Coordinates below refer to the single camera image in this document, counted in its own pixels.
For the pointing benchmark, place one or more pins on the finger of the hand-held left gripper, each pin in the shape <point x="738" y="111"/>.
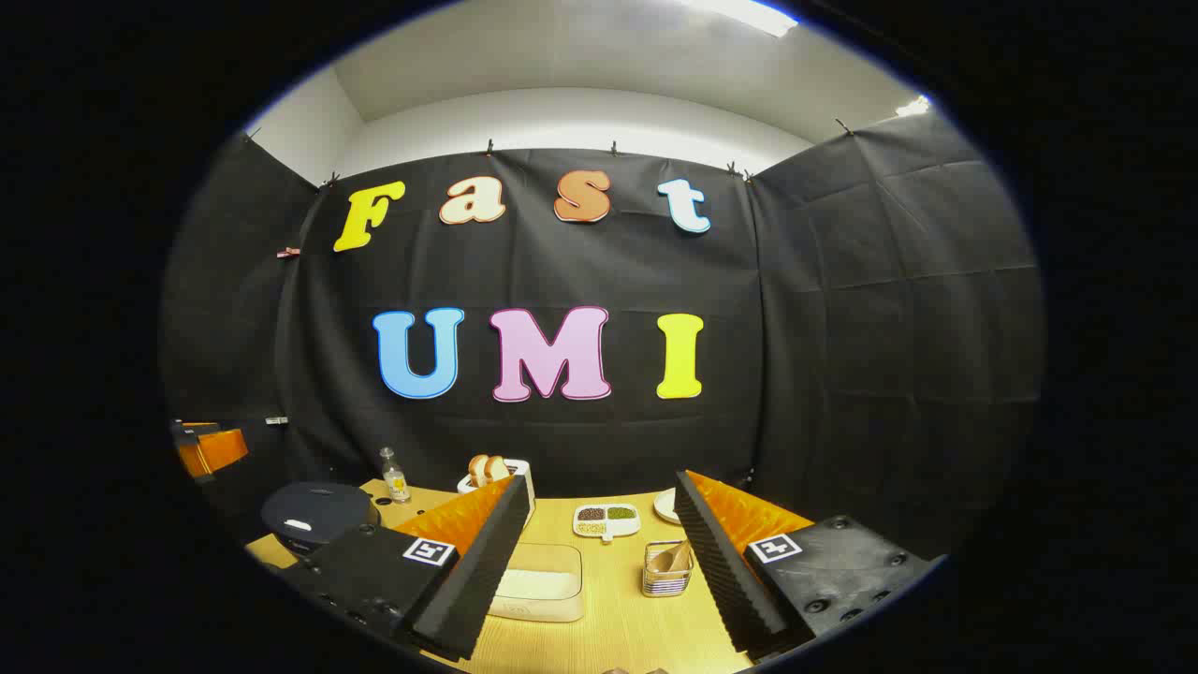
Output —
<point x="201" y="428"/>
<point x="225" y="451"/>

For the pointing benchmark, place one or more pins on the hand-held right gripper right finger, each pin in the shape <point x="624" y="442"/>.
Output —
<point x="721" y="571"/>

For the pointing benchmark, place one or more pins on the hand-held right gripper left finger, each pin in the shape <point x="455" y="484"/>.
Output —
<point x="477" y="571"/>

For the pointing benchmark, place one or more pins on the wooden spoon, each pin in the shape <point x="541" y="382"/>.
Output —
<point x="669" y="557"/>

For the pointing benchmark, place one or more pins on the dark grey rice cooker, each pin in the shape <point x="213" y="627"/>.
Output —
<point x="318" y="510"/>

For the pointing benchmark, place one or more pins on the clear plastic rice container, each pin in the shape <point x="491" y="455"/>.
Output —
<point x="547" y="613"/>

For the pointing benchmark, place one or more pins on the white round plate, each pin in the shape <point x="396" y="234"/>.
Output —
<point x="666" y="507"/>

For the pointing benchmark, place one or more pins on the toast bread slice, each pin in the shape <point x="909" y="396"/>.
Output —
<point x="498" y="468"/>
<point x="477" y="471"/>

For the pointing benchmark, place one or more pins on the white toaster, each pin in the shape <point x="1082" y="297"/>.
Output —
<point x="517" y="466"/>

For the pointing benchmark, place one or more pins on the white divided bean dish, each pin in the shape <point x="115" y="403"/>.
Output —
<point x="606" y="522"/>

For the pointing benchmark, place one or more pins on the small clear glass bottle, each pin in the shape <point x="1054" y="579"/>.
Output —
<point x="395" y="477"/>

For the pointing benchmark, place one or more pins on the black backdrop cloth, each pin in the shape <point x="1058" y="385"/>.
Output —
<point x="842" y="328"/>

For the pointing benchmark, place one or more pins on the ceiling light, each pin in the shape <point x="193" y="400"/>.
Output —
<point x="913" y="106"/>

